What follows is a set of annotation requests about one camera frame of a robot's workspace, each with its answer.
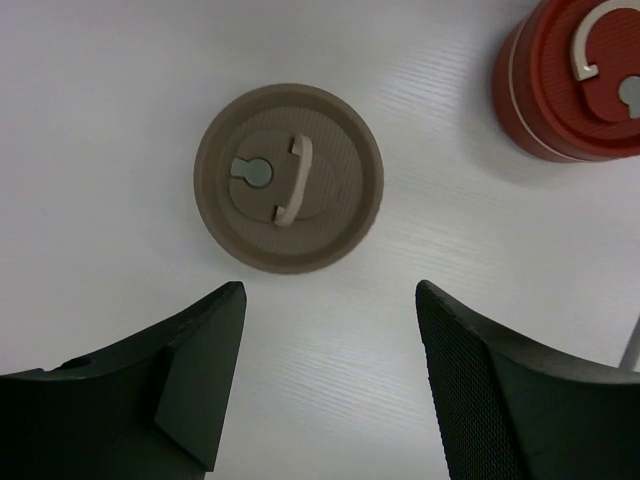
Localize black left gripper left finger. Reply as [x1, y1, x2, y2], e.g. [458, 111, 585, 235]
[1, 281, 247, 479]

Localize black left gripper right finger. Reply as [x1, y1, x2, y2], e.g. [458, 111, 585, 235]
[416, 280, 639, 479]

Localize grey round lid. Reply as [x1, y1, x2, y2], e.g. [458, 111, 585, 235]
[193, 83, 384, 274]

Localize red-based metal lunch tin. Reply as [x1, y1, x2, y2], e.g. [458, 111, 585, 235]
[491, 14, 581, 163]

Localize red round lid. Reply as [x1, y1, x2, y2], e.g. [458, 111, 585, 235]
[530, 1, 639, 161]

